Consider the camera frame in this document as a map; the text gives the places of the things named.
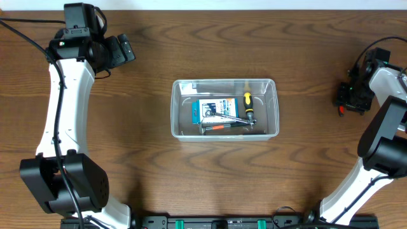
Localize small black-handled hammer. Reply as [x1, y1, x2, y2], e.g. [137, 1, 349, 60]
[198, 122, 249, 135]

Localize silver combination wrench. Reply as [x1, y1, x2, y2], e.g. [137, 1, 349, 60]
[205, 111, 257, 125]

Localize blue white cardboard box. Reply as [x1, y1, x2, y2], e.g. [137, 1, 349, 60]
[192, 98, 239, 124]

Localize clear plastic container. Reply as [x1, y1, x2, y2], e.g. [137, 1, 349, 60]
[170, 79, 279, 142]

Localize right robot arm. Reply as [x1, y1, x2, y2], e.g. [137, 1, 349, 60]
[317, 67, 406, 225]

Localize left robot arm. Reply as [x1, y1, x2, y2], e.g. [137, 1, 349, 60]
[20, 27, 137, 228]

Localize yellow black stubby screwdriver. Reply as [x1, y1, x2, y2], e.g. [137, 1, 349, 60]
[244, 92, 256, 124]

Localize black mounting rail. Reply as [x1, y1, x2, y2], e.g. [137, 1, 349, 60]
[60, 215, 380, 229]

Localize thin black yellow screwdriver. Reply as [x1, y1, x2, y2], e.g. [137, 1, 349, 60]
[237, 131, 267, 135]

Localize red-handled pliers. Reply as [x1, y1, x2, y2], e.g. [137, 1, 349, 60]
[338, 106, 344, 117]

